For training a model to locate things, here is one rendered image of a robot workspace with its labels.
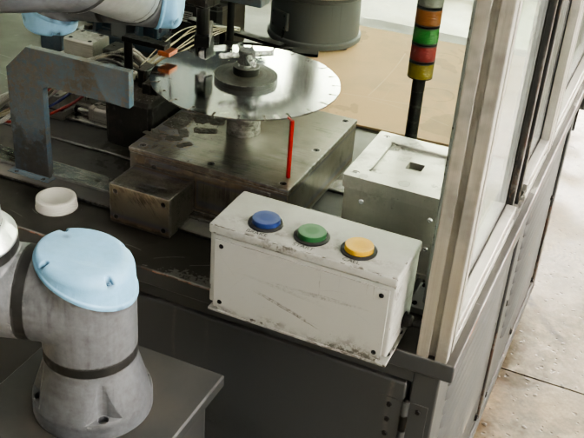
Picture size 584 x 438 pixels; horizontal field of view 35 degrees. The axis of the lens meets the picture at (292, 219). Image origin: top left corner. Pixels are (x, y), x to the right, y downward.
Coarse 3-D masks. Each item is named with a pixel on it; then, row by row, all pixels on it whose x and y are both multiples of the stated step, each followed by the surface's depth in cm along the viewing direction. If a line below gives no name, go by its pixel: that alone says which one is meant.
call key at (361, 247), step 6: (348, 240) 128; (354, 240) 128; (360, 240) 128; (366, 240) 128; (348, 246) 126; (354, 246) 126; (360, 246) 127; (366, 246) 127; (372, 246) 127; (348, 252) 126; (354, 252) 126; (360, 252) 125; (366, 252) 126; (372, 252) 126
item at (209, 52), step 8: (200, 16) 156; (208, 16) 157; (200, 24) 157; (208, 24) 158; (200, 32) 158; (208, 32) 158; (200, 40) 158; (208, 40) 158; (200, 48) 165; (208, 48) 164; (208, 56) 165
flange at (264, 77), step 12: (216, 72) 162; (228, 72) 162; (240, 72) 160; (252, 72) 160; (264, 72) 163; (276, 72) 164; (228, 84) 158; (240, 84) 158; (252, 84) 158; (264, 84) 159
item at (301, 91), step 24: (216, 48) 174; (264, 48) 176; (168, 72) 163; (192, 72) 164; (288, 72) 167; (312, 72) 167; (168, 96) 154; (192, 96) 155; (216, 96) 155; (240, 96) 156; (264, 96) 157; (288, 96) 157; (312, 96) 158; (336, 96) 159; (240, 120) 149
